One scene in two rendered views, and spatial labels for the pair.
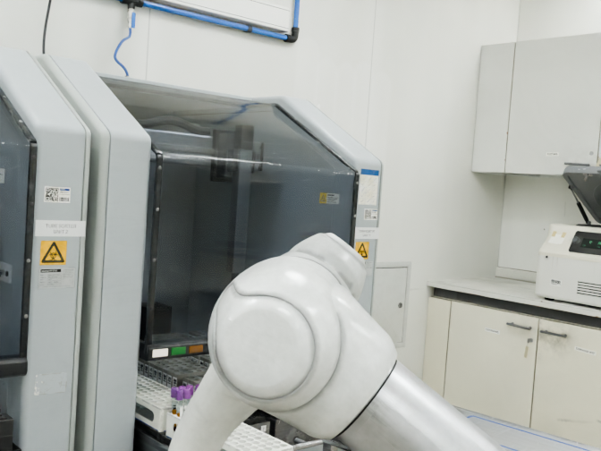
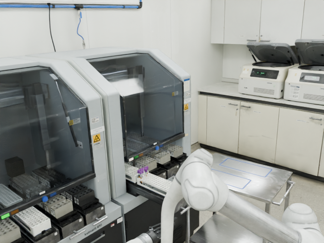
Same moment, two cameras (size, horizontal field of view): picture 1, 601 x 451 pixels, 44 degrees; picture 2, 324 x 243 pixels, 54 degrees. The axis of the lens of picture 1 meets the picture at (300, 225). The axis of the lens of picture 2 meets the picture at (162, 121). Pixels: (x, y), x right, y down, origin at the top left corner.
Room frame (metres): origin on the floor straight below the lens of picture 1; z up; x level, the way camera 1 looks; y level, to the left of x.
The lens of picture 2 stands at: (-0.35, 0.27, 1.85)
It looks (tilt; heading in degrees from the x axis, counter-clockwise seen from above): 18 degrees down; 354
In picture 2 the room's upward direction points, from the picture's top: 2 degrees counter-clockwise
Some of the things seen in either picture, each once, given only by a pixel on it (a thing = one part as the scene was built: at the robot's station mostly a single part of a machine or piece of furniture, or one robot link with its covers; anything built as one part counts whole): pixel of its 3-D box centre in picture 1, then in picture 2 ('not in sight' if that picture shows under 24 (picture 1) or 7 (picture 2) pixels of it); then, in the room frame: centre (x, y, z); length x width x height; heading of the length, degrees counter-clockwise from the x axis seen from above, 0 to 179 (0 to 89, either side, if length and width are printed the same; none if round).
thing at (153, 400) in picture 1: (146, 402); (125, 171); (1.69, 0.33, 0.83); 0.30 x 0.10 x 0.06; 42
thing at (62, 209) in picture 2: not in sight; (63, 209); (1.24, 0.67, 0.85); 0.12 x 0.02 x 0.06; 132
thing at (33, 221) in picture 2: not in sight; (29, 218); (1.22, 0.85, 0.83); 0.30 x 0.10 x 0.06; 42
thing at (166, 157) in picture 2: not in sight; (164, 158); (1.82, 0.03, 0.85); 0.12 x 0.02 x 0.06; 131
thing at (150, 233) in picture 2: not in sight; (154, 236); (1.08, 0.18, 0.75); 0.09 x 0.08 x 0.07; 131
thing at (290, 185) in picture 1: (207, 208); (132, 101); (1.94, 0.25, 1.28); 0.61 x 0.51 x 0.63; 132
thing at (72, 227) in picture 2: not in sight; (43, 205); (1.42, 0.83, 0.78); 0.73 x 0.14 x 0.09; 42
